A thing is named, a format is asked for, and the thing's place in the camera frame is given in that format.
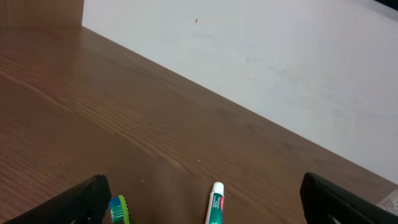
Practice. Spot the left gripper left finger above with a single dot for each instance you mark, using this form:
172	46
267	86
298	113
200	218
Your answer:
86	202

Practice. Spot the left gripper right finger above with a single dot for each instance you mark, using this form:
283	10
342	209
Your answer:
325	202

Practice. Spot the green blue toothbrush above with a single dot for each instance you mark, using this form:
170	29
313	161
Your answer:
118	210

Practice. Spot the green white wipes packet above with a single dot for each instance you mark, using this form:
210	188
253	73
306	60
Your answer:
390	203

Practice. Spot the teal toothpaste tube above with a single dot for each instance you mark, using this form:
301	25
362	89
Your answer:
214	213

